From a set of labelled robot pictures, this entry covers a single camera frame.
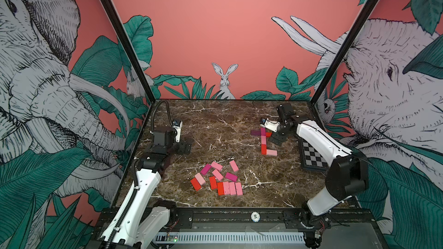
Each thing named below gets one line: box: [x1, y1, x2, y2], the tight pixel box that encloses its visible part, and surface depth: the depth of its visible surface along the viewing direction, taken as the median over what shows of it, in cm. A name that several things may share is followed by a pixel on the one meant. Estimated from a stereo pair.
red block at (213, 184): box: [209, 176, 218, 190], surface depth 85 cm
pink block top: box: [210, 160, 224, 172], surface depth 92 cm
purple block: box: [250, 130, 261, 136], surface depth 107 cm
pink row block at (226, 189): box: [222, 181, 231, 196], surface depth 83 cm
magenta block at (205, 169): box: [200, 163, 212, 176], surface depth 90 cm
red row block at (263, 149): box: [261, 144, 267, 156], surface depth 97 cm
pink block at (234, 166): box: [228, 160, 239, 172], surface depth 92 cm
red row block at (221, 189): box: [217, 181, 225, 196], surface depth 84 cm
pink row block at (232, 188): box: [228, 181, 237, 196], surface depth 83 cm
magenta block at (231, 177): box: [224, 172, 239, 183], surface depth 88 cm
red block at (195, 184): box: [190, 177, 202, 192], surface depth 85 cm
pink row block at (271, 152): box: [265, 148, 278, 157], surface depth 97 cm
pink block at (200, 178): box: [194, 172, 206, 186], surface depth 87 cm
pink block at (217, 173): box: [212, 168, 224, 181], surface depth 88 cm
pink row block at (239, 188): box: [235, 182, 243, 196], surface depth 84 cm
